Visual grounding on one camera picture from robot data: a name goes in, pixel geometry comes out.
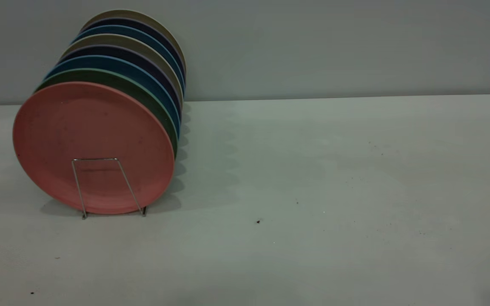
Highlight pink round plate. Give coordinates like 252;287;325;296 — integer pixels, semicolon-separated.
12;82;175;215

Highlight green round plate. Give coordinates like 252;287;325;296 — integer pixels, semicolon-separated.
34;69;179;160

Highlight dark purple round plate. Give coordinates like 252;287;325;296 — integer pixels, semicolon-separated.
81;17;187;81
60;45;183;119

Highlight blue round plate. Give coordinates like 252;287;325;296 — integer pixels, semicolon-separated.
73;25;186;92
44;55;182;139

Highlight beige round plate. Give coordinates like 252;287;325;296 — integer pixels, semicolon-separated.
61;34;185;107
81;9;187;77

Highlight metal wire plate rack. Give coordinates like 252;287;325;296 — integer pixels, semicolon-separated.
71;157;148;219

